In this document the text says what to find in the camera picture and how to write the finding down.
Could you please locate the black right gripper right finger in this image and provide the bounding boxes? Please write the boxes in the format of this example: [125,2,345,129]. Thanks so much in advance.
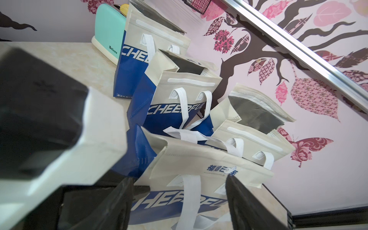
[225,175,287,230]

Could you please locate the yellow toast slice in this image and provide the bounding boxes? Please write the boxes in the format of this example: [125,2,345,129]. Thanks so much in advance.
[119,4,129,17]

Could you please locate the mint green toaster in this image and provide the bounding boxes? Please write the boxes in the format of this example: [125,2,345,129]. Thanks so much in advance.
[92,3,126,65]

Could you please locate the aluminium rail back wall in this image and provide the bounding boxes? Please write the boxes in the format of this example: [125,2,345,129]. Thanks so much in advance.
[224,1,368,113]

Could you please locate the black wire wall basket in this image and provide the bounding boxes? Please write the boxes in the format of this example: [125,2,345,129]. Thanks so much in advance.
[183,0,211,15]

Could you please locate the blue beige takeout bag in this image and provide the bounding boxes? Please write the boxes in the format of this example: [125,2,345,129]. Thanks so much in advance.
[110,123,275,230]
[196,84,296,169]
[127,49,222,135]
[113,1,190,98]

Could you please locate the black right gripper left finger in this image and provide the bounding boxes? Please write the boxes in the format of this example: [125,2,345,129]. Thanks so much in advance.
[72,178,134,230]

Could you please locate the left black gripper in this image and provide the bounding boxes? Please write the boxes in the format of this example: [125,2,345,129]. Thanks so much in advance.
[1,47,127,230]

